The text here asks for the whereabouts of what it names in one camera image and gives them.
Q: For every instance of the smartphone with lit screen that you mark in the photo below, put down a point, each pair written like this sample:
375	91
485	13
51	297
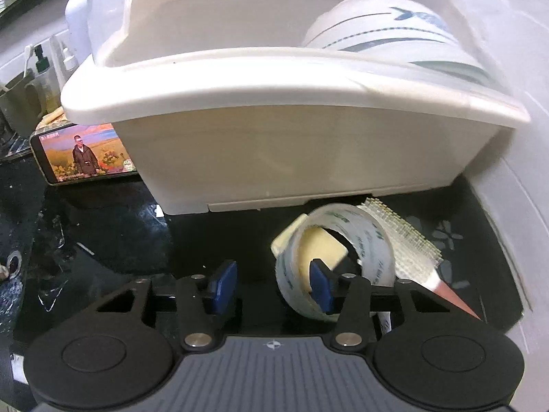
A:
85	150

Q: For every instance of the clear pump bottle black cap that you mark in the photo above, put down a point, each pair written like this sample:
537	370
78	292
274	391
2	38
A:
43	73

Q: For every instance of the clear tape roll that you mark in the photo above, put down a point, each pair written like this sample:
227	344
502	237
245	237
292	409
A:
377	253

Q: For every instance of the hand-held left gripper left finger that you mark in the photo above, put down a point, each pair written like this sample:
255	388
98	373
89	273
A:
223	285

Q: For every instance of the tall white plastic bottle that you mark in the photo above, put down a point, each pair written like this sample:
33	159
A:
77	17

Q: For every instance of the white plastic dish rack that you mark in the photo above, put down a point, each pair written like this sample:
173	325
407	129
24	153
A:
274	154

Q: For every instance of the white patterned bowl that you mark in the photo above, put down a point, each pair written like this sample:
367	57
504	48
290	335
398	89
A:
386	30

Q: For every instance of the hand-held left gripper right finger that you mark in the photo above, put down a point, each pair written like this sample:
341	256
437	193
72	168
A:
320	287

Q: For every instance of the small white dropper bottle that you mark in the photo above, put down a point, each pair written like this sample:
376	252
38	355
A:
66	62

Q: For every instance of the dark green mug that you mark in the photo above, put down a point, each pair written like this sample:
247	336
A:
17	103

